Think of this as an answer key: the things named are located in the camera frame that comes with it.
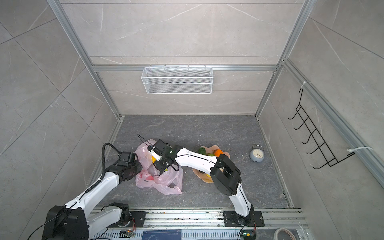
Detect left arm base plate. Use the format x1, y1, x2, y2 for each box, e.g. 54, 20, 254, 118
117, 211, 147, 229

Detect dark green fake fruit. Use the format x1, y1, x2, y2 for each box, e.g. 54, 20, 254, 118
198, 147, 207, 155

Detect pink plastic bag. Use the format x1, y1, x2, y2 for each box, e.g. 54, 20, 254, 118
135, 139, 183, 196

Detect black wire hook rack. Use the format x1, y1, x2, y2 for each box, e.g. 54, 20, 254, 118
288, 89, 355, 170

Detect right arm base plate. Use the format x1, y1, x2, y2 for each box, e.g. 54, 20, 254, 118
223, 211, 265, 227

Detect orange fake fruit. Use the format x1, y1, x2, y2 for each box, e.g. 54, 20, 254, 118
214, 149, 223, 157

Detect small grey alarm clock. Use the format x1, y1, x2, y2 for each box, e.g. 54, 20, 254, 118
249, 145, 265, 163

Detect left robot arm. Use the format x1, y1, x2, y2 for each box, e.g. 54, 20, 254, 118
42, 152, 143, 240

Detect pink wavy plate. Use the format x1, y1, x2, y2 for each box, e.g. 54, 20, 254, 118
193, 145, 231, 184

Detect roll of tape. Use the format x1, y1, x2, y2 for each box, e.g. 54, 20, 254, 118
274, 228, 296, 240

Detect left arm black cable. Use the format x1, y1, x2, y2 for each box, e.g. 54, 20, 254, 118
100, 142, 122, 181

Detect white wire mesh basket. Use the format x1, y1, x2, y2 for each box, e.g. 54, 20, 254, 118
141, 67, 214, 95

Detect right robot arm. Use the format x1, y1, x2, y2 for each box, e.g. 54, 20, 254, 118
148, 140, 254, 226

